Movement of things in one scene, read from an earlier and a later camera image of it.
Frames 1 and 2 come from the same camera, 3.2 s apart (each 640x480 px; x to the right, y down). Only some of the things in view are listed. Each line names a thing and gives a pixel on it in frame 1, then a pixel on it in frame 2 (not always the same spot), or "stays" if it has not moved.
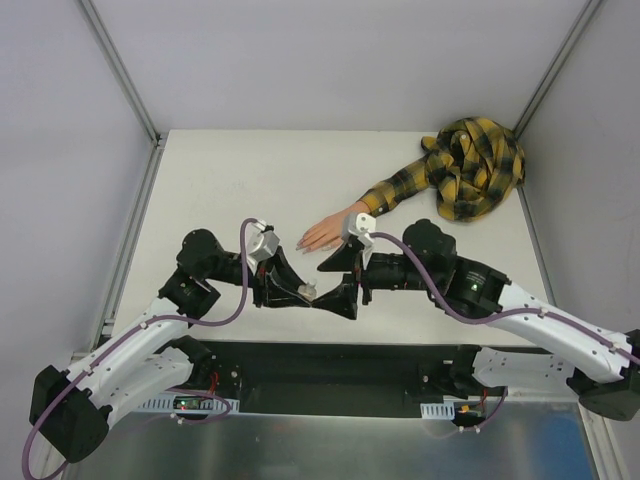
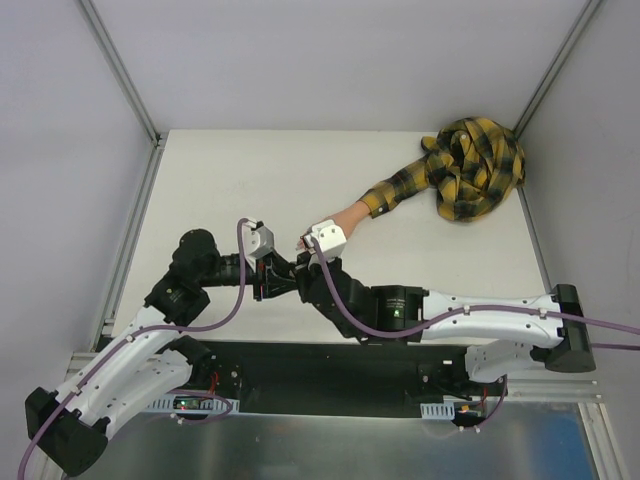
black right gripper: [360, 279] -> [316, 270]
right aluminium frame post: [576, 34] stays
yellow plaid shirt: [474, 166] stays
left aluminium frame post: [100, 28] stays
